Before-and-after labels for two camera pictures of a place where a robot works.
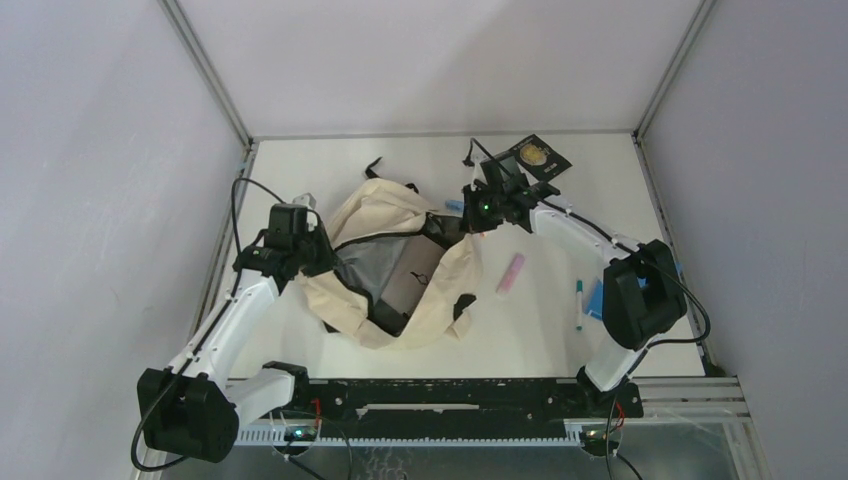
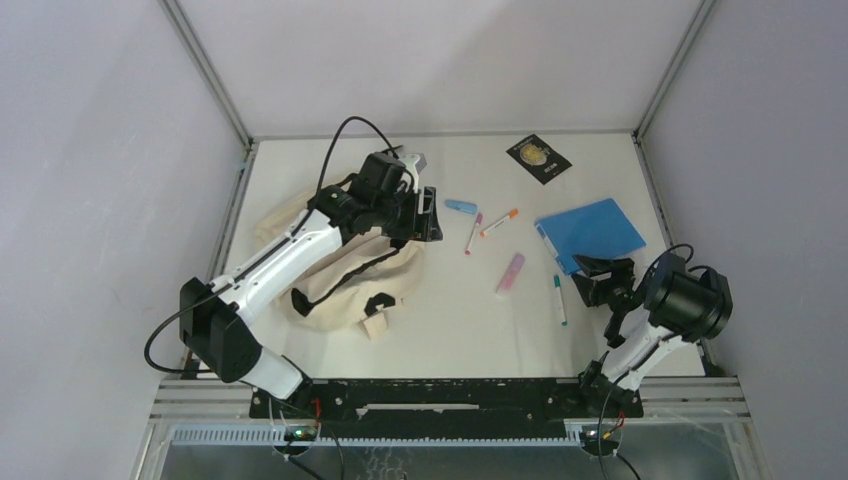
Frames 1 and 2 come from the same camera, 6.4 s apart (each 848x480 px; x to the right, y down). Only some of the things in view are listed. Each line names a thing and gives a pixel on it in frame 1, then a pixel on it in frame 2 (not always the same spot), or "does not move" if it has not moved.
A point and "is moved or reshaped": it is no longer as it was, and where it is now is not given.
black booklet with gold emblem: (539, 158) does not move
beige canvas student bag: (399, 275) is moved or reshaped
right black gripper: (472, 222) to (594, 289)
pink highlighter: (509, 277) does not move
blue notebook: (594, 305) is moved or reshaped
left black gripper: (316, 231) to (421, 228)
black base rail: (503, 408) does not move
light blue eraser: (455, 206) does not move
